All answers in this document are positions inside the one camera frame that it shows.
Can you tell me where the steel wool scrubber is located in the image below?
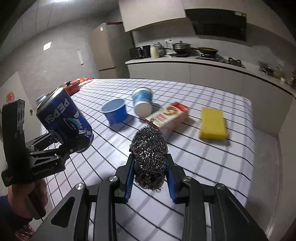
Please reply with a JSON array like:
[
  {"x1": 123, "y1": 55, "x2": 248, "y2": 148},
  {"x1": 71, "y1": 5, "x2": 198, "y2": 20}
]
[{"x1": 130, "y1": 120, "x2": 168, "y2": 192}]

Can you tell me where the blue pepsi can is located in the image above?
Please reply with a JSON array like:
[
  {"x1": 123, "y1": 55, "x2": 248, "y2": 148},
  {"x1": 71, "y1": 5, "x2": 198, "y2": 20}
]
[{"x1": 36, "y1": 87, "x2": 94, "y2": 153}]

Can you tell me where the yellow sponge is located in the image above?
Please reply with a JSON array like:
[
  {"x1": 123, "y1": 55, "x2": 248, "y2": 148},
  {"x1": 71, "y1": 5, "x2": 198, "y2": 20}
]
[{"x1": 199, "y1": 108, "x2": 228, "y2": 141}]

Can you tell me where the blue patterned paper cup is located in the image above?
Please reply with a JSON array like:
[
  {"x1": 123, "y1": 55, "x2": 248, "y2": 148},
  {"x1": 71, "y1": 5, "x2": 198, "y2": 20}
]
[{"x1": 132, "y1": 87, "x2": 153, "y2": 118}]

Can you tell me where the left hand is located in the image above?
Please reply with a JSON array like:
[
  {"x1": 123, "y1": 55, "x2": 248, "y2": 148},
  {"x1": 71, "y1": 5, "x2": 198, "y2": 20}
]
[{"x1": 8, "y1": 179, "x2": 48, "y2": 218}]

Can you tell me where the white checkered tablecloth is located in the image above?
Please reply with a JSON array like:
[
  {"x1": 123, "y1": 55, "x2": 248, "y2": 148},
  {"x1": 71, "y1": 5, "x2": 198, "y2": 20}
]
[{"x1": 46, "y1": 79, "x2": 254, "y2": 240}]

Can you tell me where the red white carton box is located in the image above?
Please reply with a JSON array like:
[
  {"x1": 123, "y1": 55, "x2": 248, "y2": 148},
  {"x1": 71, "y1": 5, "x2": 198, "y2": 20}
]
[{"x1": 145, "y1": 102, "x2": 189, "y2": 140}]

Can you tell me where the red snack packet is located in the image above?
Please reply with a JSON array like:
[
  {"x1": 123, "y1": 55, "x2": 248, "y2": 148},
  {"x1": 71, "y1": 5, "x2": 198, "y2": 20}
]
[{"x1": 63, "y1": 77, "x2": 93, "y2": 96}]

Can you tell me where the black microwave oven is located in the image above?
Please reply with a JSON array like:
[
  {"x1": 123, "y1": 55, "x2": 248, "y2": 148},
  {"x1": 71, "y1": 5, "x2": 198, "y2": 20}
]
[{"x1": 129, "y1": 45, "x2": 151, "y2": 59}]

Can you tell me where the black wok on stove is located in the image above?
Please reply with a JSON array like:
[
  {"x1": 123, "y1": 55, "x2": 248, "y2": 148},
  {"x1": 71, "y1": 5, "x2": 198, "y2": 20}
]
[{"x1": 198, "y1": 47, "x2": 218, "y2": 56}]

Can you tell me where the covered grey cooking pot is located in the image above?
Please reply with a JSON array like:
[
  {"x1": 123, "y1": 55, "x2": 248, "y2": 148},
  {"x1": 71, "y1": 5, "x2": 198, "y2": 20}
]
[{"x1": 173, "y1": 41, "x2": 191, "y2": 54}]

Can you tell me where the beige refrigerator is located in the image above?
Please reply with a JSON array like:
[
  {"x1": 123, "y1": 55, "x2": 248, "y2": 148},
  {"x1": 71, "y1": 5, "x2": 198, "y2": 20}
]
[{"x1": 89, "y1": 22, "x2": 133, "y2": 79}]

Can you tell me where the black range hood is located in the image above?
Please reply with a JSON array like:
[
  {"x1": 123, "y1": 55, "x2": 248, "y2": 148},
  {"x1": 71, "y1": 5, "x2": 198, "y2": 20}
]
[{"x1": 185, "y1": 9, "x2": 247, "y2": 41}]

